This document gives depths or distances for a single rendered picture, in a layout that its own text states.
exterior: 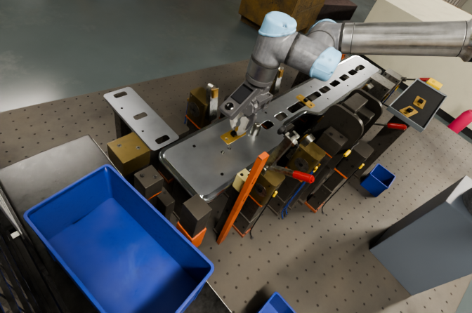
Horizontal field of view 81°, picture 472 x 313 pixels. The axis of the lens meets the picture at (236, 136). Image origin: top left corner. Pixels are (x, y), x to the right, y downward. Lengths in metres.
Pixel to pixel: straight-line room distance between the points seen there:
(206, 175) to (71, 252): 0.37
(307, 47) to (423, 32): 0.26
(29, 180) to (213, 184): 0.44
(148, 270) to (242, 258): 0.47
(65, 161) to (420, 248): 1.13
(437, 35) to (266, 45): 0.37
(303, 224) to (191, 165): 0.58
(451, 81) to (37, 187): 4.02
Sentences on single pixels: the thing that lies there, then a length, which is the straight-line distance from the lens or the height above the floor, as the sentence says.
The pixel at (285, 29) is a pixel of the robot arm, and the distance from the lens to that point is 0.64.
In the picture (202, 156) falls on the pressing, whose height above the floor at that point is 1.00.
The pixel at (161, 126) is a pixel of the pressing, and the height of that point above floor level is 1.00.
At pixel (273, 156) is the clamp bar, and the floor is 1.13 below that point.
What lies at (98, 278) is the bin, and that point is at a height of 1.03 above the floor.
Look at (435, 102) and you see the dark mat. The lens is 1.39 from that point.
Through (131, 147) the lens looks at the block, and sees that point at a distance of 0.79.
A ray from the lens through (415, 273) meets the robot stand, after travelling 1.27.
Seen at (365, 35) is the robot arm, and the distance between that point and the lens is 0.75.
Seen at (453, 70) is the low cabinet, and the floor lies 0.52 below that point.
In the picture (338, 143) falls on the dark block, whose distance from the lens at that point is 0.92.
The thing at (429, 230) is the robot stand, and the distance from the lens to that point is 1.14.
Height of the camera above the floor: 1.67
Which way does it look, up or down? 45 degrees down
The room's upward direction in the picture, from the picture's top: 20 degrees clockwise
